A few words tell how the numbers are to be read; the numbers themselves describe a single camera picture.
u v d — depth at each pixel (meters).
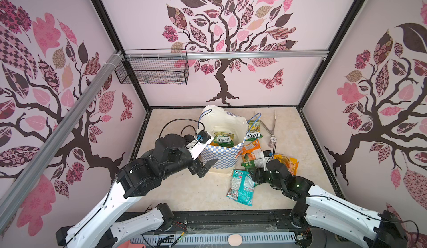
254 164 0.89
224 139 0.95
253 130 1.03
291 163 0.84
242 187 0.80
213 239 0.70
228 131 1.02
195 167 0.51
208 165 0.50
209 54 0.94
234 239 0.69
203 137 0.47
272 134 1.03
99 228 0.36
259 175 0.70
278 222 0.74
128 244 0.67
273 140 0.95
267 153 0.72
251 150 0.93
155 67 0.95
